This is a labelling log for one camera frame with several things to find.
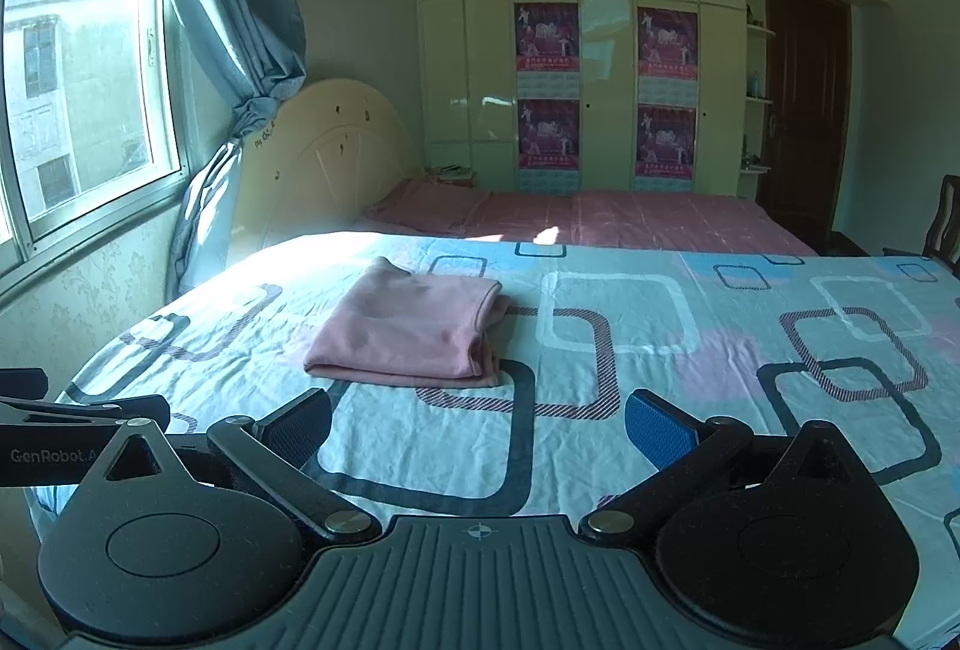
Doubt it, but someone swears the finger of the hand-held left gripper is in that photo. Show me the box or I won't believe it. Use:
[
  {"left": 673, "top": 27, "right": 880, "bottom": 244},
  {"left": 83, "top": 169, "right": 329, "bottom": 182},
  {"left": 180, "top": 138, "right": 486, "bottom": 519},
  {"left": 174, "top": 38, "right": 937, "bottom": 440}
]
[{"left": 52, "top": 395, "right": 172, "bottom": 433}]

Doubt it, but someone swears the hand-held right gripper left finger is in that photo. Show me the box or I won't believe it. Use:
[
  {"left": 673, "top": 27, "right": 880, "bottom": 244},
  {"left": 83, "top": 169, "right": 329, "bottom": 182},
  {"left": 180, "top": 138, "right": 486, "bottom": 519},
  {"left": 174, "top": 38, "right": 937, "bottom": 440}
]
[{"left": 97, "top": 387, "right": 385, "bottom": 542}]

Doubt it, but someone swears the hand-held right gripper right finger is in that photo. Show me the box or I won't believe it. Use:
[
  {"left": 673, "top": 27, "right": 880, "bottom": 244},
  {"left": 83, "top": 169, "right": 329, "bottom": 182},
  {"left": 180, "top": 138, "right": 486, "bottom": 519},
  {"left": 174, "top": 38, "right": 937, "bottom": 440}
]
[{"left": 579, "top": 389, "right": 860, "bottom": 542}]

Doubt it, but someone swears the pink sweatshirt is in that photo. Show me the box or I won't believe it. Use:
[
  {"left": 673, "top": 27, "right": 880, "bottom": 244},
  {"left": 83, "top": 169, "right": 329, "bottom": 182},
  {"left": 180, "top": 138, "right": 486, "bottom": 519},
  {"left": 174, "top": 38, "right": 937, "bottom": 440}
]
[{"left": 304, "top": 256, "right": 511, "bottom": 388}]

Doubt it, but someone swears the patterned light blue bed sheet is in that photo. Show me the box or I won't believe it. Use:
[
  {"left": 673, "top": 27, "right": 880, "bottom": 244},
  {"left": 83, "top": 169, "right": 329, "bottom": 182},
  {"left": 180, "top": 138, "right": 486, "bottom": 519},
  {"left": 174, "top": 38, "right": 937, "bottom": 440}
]
[{"left": 26, "top": 232, "right": 960, "bottom": 647}]

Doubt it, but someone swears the cream wooden headboard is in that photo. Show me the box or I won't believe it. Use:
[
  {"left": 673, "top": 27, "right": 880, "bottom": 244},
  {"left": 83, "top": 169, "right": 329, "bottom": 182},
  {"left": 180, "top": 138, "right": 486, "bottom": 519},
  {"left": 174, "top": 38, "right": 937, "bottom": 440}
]
[{"left": 232, "top": 78, "right": 410, "bottom": 253}]

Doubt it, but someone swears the dark wooden door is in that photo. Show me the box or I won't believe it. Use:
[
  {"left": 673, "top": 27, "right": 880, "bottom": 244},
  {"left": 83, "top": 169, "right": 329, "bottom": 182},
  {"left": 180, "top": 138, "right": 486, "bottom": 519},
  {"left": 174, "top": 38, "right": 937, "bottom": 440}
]
[{"left": 757, "top": 0, "right": 852, "bottom": 253}]

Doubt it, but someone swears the window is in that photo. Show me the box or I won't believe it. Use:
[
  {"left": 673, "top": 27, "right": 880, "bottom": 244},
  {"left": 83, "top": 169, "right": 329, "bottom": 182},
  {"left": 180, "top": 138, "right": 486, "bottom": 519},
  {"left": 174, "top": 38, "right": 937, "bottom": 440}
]
[{"left": 0, "top": 0, "right": 188, "bottom": 261}]

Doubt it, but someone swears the dark wooden chair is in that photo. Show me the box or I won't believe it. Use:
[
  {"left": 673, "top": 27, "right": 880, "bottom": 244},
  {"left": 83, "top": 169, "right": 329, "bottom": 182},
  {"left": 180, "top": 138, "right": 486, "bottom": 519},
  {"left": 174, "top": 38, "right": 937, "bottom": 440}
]
[{"left": 885, "top": 173, "right": 960, "bottom": 280}]

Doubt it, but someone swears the cream glossy wardrobe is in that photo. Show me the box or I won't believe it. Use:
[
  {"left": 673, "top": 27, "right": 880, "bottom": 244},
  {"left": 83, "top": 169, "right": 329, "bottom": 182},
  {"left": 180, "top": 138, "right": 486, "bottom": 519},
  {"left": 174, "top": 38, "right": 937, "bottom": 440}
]
[{"left": 412, "top": 0, "right": 886, "bottom": 197}]

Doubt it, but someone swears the purple wall poster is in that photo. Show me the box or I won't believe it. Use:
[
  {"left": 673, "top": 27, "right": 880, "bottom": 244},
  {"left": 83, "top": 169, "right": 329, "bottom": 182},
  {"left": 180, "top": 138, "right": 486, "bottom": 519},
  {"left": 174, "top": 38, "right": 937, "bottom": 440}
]
[
  {"left": 637, "top": 6, "right": 700, "bottom": 103},
  {"left": 517, "top": 98, "right": 582, "bottom": 193},
  {"left": 514, "top": 3, "right": 580, "bottom": 100},
  {"left": 636, "top": 104, "right": 698, "bottom": 193}
]

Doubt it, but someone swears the corner wall shelf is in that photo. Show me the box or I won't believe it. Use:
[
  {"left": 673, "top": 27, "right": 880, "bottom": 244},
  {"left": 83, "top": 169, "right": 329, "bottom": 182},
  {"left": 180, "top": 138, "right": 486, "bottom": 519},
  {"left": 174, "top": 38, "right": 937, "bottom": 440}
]
[{"left": 742, "top": 0, "right": 775, "bottom": 178}]

